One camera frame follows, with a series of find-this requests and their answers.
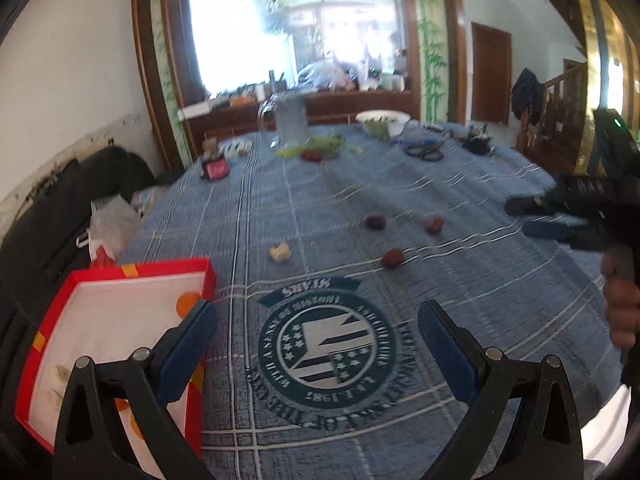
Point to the black pot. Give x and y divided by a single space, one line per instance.
475 144

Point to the golden framed panel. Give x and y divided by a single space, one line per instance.
595 60

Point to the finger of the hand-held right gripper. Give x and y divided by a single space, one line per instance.
550 231
530 206

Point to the dark blue jacket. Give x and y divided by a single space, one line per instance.
525 92

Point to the blue plaid tablecloth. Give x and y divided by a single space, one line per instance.
325 200

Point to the small brown toy figure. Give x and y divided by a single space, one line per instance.
210 146

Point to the large orange kumquat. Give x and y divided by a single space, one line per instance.
137 427

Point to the clear plastic bag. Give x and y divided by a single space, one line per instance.
112 220

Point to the person's right hand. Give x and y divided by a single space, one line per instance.
620 305

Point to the wooden counter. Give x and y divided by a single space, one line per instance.
330 105

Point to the red cardboard box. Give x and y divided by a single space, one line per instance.
110 320

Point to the dark wrinkled date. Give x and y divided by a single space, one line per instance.
375 221

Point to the red date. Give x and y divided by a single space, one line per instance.
312 155
392 257

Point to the bamboo wall painting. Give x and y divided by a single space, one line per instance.
432 45

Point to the white dried fruit piece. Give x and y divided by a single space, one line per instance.
280 252
61 372
55 396

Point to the brown wooden door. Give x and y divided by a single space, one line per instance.
490 77

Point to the clear glass cup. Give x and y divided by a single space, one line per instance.
290 115

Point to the small red fruit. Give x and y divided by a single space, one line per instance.
435 225

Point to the white bowl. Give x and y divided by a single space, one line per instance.
382 119

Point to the small orange kumquat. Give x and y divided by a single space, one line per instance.
187 302

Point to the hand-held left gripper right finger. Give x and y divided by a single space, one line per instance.
445 350

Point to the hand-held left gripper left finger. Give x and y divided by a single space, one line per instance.
190 345

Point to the wooden stair railing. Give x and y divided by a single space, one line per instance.
555 115

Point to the black padded furniture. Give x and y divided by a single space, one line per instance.
50 210

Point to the small red card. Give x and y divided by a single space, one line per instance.
216 169

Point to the blue pen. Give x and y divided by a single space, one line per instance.
420 140

